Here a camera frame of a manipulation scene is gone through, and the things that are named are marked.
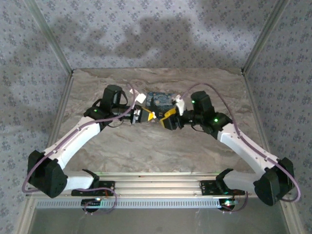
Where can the starry night print box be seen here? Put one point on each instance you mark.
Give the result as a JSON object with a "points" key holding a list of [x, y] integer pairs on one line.
{"points": [[161, 100]]}

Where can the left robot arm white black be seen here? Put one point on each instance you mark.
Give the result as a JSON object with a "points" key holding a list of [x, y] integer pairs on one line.
{"points": [[73, 139]]}

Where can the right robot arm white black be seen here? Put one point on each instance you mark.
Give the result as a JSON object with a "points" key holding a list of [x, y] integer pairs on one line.
{"points": [[243, 146]]}

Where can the right controller board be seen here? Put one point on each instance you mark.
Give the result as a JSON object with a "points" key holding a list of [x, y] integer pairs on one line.
{"points": [[228, 202]]}

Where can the controller board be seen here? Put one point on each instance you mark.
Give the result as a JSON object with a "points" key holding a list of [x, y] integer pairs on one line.
{"points": [[228, 202], [91, 202]]}

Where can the left controller board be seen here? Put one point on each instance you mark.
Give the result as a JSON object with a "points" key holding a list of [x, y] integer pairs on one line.
{"points": [[91, 202]]}

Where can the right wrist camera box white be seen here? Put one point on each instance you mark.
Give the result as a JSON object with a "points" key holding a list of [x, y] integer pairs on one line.
{"points": [[180, 104]]}

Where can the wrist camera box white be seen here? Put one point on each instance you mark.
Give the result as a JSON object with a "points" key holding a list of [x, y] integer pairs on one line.
{"points": [[140, 98], [180, 104]]}

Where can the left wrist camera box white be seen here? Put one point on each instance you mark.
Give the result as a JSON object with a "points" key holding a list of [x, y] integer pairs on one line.
{"points": [[140, 98]]}

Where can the aluminium side rail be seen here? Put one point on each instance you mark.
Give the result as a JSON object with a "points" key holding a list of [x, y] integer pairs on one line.
{"points": [[256, 109], [62, 102]]}

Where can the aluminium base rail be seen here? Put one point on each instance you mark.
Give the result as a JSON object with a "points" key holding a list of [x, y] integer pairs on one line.
{"points": [[158, 185]]}

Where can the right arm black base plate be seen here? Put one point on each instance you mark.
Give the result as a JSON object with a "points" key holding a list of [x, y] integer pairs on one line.
{"points": [[208, 187]]}

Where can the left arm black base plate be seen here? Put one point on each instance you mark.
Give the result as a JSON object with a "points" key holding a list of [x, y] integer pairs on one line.
{"points": [[107, 187]]}

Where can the aluminium corner post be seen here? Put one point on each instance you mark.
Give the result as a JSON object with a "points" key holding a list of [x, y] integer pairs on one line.
{"points": [[48, 34], [265, 34]]}

